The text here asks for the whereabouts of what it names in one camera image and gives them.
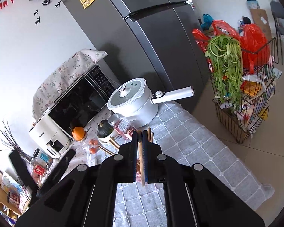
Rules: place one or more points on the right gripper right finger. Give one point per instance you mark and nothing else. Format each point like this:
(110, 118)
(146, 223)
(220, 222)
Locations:
(193, 195)

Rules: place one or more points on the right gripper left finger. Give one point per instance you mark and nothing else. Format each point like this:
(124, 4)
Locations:
(86, 196)

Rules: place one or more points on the floral table cover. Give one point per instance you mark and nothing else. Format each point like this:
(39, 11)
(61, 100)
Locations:
(82, 148)

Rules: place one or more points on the glass jar with tomatoes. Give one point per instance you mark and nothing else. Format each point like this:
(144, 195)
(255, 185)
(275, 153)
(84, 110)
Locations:
(91, 143)

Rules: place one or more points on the cream air fryer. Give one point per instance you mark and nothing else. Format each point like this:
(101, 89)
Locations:
(49, 137)

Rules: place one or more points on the orange fruit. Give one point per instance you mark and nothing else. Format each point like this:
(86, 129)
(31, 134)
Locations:
(78, 133)

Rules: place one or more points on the dark green pumpkin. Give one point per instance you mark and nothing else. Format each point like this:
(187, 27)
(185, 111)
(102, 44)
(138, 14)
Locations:
(104, 129)

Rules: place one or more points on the grey checked tablecloth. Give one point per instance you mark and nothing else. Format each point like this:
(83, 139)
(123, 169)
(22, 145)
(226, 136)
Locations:
(183, 138)

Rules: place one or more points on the red labelled jar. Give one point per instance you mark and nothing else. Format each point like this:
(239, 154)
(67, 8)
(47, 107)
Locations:
(126, 128)

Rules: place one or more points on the black microwave oven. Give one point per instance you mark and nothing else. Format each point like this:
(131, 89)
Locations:
(81, 101)

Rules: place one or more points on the white electric cooking pot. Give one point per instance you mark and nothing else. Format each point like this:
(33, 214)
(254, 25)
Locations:
(135, 101)

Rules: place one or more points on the floral cloth cover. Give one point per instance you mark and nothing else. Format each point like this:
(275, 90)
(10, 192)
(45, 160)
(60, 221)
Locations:
(58, 81)

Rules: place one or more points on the green leafy vegetables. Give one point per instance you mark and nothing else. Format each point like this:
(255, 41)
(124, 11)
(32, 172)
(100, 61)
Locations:
(225, 55)

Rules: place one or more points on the red plastic bag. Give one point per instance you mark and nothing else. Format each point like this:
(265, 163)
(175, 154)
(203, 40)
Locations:
(254, 44)
(202, 40)

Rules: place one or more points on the grey refrigerator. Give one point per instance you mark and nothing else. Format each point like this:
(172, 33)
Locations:
(151, 39)

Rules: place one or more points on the blue plastic bag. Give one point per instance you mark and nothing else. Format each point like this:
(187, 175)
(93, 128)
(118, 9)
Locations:
(207, 21)

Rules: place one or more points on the black chair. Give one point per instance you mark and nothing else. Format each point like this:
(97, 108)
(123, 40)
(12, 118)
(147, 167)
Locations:
(277, 11)

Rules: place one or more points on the black wire rack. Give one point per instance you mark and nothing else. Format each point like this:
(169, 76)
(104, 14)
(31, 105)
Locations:
(256, 90)

